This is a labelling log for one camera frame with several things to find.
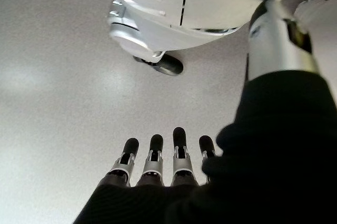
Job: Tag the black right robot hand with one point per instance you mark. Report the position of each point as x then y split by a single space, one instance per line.
237 181

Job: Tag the black robot foot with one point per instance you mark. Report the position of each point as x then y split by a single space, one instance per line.
169 66

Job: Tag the silver robot leg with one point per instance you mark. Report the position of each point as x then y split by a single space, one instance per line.
271 47
200 0

